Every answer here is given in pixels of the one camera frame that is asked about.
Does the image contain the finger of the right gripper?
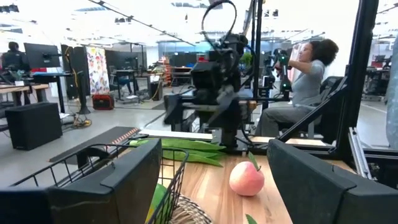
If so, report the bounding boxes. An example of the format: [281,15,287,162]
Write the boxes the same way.
[164,93,184,125]

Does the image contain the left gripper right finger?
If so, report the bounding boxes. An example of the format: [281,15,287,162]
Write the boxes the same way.
[266,138,398,224]

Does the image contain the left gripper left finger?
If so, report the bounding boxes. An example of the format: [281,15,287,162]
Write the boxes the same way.
[0,138,163,224]

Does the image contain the white flat panel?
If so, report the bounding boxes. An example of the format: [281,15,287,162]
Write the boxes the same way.
[138,129,214,141]

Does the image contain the green corn husk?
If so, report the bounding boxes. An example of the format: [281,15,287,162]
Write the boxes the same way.
[129,138,227,167]

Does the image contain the black hazard-striped floor mat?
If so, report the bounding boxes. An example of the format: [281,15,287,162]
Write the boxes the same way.
[49,126,141,164]

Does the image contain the red box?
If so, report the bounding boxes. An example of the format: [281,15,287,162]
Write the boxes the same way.
[92,94,115,111]

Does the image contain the floral patterned cloth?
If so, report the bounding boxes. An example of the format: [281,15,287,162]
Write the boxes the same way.
[86,46,110,96]

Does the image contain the seated person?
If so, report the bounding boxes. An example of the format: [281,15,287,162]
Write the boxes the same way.
[254,39,340,138]

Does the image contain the black box cabinet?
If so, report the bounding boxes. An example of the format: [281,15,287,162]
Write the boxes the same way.
[4,101,63,151]

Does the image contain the black partition panel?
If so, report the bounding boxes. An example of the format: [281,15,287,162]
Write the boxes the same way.
[60,44,91,100]

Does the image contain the black office chair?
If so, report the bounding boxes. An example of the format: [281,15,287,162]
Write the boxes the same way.
[298,76,348,139]

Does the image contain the black standing desk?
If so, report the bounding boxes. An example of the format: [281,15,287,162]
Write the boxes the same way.
[30,71,75,114]

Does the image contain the grey patterned curtain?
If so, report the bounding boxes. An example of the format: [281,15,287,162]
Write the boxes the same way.
[385,35,398,150]

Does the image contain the light wooden bench table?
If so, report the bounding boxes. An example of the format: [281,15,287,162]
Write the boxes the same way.
[0,83,50,108]

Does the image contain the black monitor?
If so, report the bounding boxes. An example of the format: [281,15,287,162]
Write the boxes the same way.
[24,42,62,69]

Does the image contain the person at desk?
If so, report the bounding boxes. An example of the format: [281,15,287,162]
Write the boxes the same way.
[1,41,30,74]

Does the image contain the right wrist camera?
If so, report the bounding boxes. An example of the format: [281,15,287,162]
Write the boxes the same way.
[190,61,224,91]

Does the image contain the black wire basket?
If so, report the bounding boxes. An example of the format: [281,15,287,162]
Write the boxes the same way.
[11,142,190,224]

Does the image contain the silver aluminium rail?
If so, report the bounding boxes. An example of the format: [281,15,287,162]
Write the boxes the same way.
[347,126,373,180]

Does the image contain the black aluminium table frame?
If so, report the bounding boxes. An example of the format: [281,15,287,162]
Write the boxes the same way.
[214,0,398,190]

